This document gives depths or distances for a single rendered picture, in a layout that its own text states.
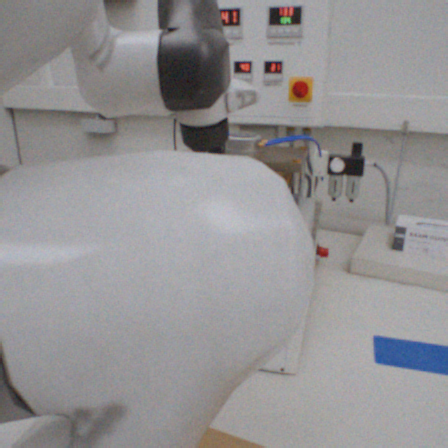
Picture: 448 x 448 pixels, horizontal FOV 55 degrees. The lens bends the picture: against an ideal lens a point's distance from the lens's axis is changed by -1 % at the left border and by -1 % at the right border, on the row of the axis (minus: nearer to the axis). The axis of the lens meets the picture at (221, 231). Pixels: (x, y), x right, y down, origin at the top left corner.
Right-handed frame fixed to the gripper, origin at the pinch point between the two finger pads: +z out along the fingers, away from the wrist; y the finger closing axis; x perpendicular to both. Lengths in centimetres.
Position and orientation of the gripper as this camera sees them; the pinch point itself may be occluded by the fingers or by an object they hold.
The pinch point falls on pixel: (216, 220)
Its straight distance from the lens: 78.7
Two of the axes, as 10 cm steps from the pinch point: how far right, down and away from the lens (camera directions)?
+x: 9.6, 1.1, -2.6
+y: -2.7, 6.4, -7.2
